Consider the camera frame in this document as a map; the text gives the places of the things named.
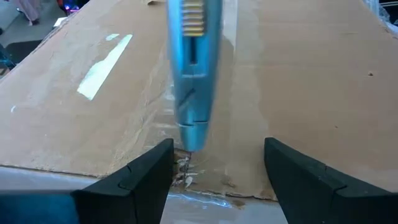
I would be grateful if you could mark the clear bubble wrap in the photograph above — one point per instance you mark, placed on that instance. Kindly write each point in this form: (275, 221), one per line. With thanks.
(382, 15)

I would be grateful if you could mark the grey utility knife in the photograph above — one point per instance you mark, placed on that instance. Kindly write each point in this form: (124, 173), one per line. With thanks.
(194, 93)

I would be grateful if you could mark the brown taped cardboard box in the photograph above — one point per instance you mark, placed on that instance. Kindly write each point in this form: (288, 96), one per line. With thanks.
(295, 77)

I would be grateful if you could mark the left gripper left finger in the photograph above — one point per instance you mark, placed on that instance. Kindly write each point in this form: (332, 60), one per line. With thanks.
(124, 199)

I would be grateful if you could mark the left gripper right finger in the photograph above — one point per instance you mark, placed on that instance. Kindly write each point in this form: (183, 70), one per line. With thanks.
(326, 199)

